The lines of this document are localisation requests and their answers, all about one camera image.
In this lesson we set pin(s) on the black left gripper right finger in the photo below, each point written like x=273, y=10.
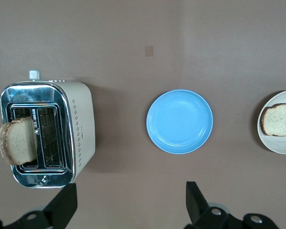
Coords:
x=197, y=210

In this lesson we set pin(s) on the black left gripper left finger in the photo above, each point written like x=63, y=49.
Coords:
x=57, y=210

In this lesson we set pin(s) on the beige plate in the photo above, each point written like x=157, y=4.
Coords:
x=278, y=146

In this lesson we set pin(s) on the toasted bread slice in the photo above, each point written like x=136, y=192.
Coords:
x=280, y=119
x=17, y=143

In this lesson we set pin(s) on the blue plate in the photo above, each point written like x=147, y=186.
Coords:
x=180, y=121

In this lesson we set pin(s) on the beige chrome toaster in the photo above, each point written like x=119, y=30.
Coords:
x=83, y=126

